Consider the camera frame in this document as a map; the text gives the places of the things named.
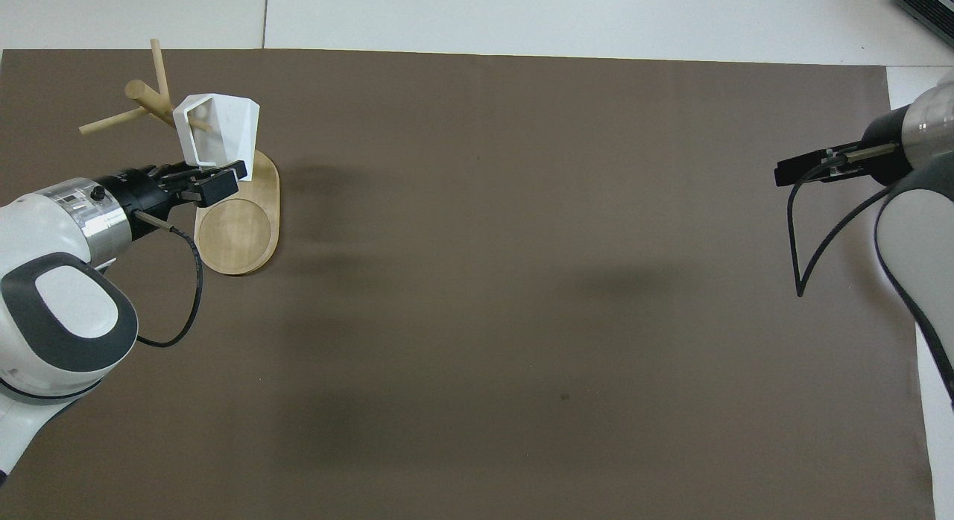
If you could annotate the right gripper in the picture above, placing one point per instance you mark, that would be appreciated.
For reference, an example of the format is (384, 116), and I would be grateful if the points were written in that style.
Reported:
(883, 173)

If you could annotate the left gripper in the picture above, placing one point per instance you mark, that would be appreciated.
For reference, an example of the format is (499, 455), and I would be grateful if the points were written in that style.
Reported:
(138, 196)

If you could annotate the white angular cup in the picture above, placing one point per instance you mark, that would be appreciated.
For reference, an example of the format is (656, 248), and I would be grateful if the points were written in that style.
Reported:
(227, 132)

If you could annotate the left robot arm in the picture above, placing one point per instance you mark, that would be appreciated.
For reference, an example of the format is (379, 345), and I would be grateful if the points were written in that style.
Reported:
(52, 311)

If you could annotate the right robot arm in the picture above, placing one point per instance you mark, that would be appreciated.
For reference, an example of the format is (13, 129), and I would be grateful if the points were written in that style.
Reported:
(913, 237)

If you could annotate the wooden cup rack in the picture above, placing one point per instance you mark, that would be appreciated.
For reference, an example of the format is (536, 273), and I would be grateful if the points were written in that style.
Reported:
(238, 233)

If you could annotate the grey metal device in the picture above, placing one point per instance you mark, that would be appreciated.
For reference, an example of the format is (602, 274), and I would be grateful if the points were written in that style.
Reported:
(930, 0)

